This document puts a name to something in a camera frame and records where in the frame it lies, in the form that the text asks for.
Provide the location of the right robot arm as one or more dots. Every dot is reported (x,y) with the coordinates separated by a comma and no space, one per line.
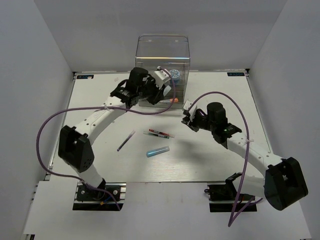
(282,182)

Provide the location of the red refill pen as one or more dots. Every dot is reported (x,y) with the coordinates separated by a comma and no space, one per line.
(161,133)

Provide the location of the orange highlighter marker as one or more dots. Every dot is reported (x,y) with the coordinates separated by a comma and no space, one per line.
(174,100)

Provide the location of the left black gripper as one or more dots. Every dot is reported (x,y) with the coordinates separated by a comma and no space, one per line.
(159,93)

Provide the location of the clear plastic drawer organizer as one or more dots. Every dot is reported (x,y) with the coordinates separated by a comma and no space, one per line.
(169,51)

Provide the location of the blue cleaning gel jar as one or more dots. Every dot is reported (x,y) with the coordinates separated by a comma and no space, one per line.
(175,75)

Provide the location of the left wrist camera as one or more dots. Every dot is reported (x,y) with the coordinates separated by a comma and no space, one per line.
(162,81)

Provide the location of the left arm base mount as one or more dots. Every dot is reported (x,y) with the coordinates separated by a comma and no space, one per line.
(86,199)

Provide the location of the right blue table label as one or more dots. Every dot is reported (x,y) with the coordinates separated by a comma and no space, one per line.
(236,74)

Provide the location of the blue highlighter marker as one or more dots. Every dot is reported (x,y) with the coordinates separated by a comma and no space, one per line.
(157,151)

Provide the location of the left blue table label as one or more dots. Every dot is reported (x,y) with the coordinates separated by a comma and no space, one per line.
(85,77)

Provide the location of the green refill pen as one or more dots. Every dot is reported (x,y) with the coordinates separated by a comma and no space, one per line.
(156,135)

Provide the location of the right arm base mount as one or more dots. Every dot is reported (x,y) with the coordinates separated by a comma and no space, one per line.
(230,200)

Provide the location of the blue table label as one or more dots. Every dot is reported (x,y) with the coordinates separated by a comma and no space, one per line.
(236,74)
(85,77)

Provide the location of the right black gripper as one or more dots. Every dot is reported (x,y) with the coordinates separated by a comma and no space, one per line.
(192,124)

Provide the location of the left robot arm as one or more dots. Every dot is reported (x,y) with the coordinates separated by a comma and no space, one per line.
(75,143)

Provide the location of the dark blue pen refill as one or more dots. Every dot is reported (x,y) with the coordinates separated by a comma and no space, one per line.
(126,140)

